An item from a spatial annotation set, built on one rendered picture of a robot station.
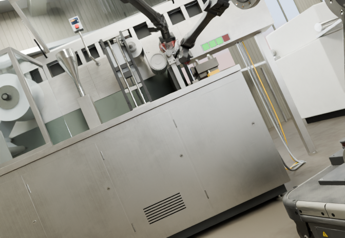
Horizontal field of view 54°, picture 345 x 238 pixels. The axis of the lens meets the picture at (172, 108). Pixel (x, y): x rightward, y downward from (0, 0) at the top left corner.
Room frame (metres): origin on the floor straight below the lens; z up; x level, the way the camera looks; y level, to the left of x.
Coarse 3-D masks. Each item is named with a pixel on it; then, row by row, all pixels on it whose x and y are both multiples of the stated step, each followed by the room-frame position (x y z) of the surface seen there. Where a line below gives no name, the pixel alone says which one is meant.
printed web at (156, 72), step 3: (126, 39) 2.38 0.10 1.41; (138, 39) 2.38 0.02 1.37; (144, 51) 2.38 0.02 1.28; (177, 51) 2.58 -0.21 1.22; (147, 60) 2.45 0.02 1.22; (150, 66) 2.38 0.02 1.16; (165, 66) 2.39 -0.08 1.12; (153, 69) 2.42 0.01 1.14; (156, 69) 2.38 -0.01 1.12; (159, 69) 2.38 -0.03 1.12; (162, 69) 2.40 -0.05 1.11; (165, 69) 2.51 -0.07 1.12; (153, 72) 2.58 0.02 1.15; (156, 72) 2.50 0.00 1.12; (159, 72) 2.49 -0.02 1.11; (162, 72) 2.53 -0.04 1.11
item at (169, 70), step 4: (168, 68) 2.38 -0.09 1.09; (168, 72) 2.44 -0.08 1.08; (172, 72) 2.38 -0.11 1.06; (168, 76) 2.62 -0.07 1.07; (172, 76) 2.38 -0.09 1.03; (172, 80) 2.38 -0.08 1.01; (176, 80) 2.38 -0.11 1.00; (172, 84) 2.55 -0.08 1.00; (176, 84) 2.38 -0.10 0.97; (176, 88) 2.38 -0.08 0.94; (180, 88) 2.38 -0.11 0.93
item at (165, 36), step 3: (168, 30) 2.22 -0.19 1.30; (162, 33) 2.21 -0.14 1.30; (165, 33) 2.21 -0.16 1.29; (168, 33) 2.22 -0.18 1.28; (171, 33) 2.27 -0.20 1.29; (162, 36) 2.24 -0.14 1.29; (165, 36) 2.22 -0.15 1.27; (168, 36) 2.23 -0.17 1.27; (171, 36) 2.25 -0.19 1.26; (174, 36) 2.24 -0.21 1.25; (159, 39) 2.27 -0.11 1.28; (162, 39) 2.25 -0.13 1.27; (165, 39) 2.24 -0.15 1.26; (168, 39) 2.24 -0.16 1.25; (162, 42) 2.24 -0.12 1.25
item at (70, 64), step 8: (72, 56) 2.42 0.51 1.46; (64, 64) 2.41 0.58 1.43; (72, 64) 2.42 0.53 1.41; (72, 72) 2.43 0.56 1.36; (80, 88) 2.44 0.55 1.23; (88, 96) 2.42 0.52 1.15; (80, 104) 2.41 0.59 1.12; (88, 104) 2.42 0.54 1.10; (88, 112) 2.42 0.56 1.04; (96, 112) 2.42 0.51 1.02; (88, 120) 2.42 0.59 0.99; (96, 120) 2.42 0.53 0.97
